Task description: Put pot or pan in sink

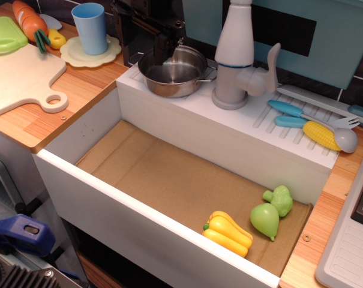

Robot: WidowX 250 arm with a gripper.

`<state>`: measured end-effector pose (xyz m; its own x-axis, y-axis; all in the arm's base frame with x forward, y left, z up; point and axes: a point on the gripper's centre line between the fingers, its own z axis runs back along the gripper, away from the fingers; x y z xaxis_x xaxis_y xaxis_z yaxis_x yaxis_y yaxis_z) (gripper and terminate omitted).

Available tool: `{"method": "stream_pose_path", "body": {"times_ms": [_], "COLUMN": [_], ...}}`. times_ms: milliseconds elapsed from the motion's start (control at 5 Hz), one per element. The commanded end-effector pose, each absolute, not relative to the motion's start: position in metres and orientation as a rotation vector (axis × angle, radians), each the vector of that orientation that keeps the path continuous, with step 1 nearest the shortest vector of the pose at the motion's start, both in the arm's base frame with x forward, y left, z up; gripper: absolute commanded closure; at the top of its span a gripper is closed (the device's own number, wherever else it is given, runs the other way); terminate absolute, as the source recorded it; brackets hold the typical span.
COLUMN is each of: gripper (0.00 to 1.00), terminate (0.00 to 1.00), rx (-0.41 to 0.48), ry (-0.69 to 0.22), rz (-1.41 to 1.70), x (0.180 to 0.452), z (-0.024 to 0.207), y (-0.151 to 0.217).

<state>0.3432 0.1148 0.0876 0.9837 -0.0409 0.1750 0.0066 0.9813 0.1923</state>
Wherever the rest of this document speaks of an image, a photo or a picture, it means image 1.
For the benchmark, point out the green toy broccoli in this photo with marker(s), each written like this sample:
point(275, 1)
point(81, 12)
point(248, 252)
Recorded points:
point(280, 198)

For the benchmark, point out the orange toy carrot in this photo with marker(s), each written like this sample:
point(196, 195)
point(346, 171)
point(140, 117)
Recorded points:
point(32, 25)

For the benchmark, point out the white toy stove top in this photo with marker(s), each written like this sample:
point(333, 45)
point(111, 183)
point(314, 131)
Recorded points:
point(341, 264)

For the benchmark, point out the blue handled toy spoon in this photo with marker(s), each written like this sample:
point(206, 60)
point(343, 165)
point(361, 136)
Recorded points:
point(345, 138)

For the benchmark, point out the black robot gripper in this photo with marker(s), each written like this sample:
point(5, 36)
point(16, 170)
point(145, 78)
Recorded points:
point(158, 18)

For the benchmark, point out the blue handled toy fork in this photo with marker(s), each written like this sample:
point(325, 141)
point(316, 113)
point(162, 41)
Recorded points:
point(296, 118)

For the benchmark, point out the yellow handled toy knife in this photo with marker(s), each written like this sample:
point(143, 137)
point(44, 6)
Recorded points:
point(57, 40)

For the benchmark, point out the wooden cutting board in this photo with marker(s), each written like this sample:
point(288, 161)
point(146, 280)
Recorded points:
point(26, 76)

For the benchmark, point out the pale yellow flower plate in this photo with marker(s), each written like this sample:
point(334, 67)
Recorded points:
point(73, 54)

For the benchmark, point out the yellow toy bell pepper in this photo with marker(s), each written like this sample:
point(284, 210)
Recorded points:
point(224, 231)

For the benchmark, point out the yellow toy corn cob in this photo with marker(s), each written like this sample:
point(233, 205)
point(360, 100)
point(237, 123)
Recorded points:
point(321, 135)

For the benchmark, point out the cardboard sheet in sink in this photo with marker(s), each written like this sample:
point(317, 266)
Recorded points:
point(189, 189)

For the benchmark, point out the blue plastic cup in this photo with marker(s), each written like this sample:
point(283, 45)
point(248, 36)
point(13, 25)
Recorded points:
point(90, 23)

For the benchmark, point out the white toy sink basin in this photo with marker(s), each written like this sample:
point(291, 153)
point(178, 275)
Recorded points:
point(245, 142)

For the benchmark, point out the teal backsplash panel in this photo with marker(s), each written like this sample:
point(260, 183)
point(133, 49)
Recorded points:
point(321, 40)

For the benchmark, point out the white toy faucet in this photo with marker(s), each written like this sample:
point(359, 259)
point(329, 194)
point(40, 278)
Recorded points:
point(237, 78)

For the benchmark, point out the blue clamp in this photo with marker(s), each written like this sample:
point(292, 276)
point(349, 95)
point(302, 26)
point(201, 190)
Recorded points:
point(25, 234)

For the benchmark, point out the stainless steel pot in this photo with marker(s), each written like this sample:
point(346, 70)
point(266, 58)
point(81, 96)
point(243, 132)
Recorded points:
point(179, 76)

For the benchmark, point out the green toy pear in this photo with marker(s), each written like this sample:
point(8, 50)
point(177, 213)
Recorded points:
point(265, 218)

